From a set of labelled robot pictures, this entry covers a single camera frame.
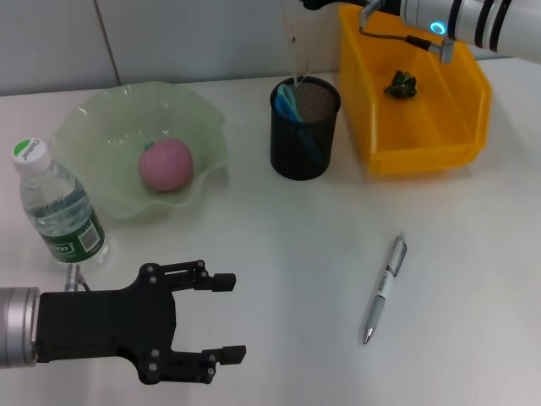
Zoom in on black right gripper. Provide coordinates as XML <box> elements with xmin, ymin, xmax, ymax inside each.
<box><xmin>300</xmin><ymin>0</ymin><xmax>402</xmax><ymax>12</ymax></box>

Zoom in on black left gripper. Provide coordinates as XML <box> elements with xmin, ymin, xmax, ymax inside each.
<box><xmin>36</xmin><ymin>259</ymin><xmax>248</xmax><ymax>387</ymax></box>

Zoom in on transparent plastic ruler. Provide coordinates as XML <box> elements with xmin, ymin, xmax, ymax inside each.
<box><xmin>280</xmin><ymin>0</ymin><xmax>313</xmax><ymax>89</ymax></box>

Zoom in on blue scissors with cover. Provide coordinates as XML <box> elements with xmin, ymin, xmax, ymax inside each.
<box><xmin>274</xmin><ymin>83</ymin><xmax>326</xmax><ymax>164</ymax></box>

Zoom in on green plastic wrapper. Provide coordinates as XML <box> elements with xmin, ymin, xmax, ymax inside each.
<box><xmin>383</xmin><ymin>69</ymin><xmax>422</xmax><ymax>99</ymax></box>

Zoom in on silver white ballpoint pen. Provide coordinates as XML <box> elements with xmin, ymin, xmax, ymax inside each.
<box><xmin>362</xmin><ymin>231</ymin><xmax>409</xmax><ymax>346</ymax></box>

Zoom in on pink toy peach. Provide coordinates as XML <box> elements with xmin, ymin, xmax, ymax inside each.
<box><xmin>138</xmin><ymin>137</ymin><xmax>195</xmax><ymax>194</ymax></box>

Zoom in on clear water bottle green label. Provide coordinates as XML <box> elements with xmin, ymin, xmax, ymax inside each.
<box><xmin>9</xmin><ymin>136</ymin><xmax>110</xmax><ymax>275</ymax></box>

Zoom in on black mesh pen cup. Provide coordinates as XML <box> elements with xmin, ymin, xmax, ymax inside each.
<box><xmin>269</xmin><ymin>75</ymin><xmax>342</xmax><ymax>182</ymax></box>

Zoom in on pale green glass fruit plate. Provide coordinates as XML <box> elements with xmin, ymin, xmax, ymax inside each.
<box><xmin>50</xmin><ymin>82</ymin><xmax>232</xmax><ymax>221</ymax></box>

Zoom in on yellow plastic bin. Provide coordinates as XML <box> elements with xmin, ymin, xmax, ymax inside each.
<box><xmin>336</xmin><ymin>3</ymin><xmax>494</xmax><ymax>177</ymax></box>

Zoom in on left gripper cable with plug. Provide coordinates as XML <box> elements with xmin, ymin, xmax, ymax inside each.
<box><xmin>64</xmin><ymin>261</ymin><xmax>95</xmax><ymax>294</ymax></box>

